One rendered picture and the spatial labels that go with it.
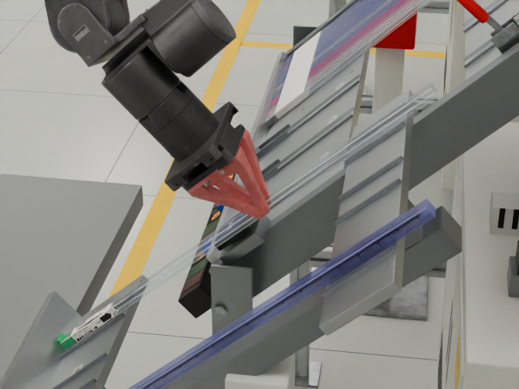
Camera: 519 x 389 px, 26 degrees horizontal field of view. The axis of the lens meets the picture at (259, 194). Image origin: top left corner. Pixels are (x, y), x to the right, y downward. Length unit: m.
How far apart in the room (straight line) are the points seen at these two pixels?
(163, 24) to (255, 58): 2.81
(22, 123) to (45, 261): 1.83
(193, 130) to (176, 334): 1.46
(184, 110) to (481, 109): 0.35
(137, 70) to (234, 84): 2.61
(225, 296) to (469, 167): 0.64
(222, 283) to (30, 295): 0.35
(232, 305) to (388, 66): 1.10
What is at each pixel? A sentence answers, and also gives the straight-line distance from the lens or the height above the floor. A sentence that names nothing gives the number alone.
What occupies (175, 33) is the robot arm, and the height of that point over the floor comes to 1.10.
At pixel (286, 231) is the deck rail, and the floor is 0.79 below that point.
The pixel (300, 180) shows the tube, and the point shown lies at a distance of 1.09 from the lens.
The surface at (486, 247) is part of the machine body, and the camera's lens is 1.64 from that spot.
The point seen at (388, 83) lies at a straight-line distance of 2.37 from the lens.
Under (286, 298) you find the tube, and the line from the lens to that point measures 0.89.
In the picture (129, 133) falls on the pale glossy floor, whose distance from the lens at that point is 3.35.
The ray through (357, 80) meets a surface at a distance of 1.58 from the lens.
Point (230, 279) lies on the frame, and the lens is 1.32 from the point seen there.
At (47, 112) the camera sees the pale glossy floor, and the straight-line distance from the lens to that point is 3.52.
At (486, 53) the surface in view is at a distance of 1.31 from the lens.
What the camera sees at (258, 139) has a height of 0.73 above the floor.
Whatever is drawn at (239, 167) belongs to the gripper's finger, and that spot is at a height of 0.98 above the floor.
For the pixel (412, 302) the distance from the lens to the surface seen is 2.58.
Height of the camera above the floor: 1.48
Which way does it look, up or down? 30 degrees down
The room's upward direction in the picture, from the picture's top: straight up
